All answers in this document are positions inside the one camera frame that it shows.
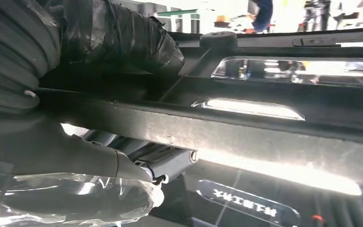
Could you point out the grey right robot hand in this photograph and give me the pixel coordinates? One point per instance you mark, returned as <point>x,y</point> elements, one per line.
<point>59,156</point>

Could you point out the label with Chinese text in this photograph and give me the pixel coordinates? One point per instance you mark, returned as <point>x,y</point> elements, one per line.
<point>247,202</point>

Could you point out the person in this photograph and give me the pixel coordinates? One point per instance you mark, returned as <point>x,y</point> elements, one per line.
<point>263,15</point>

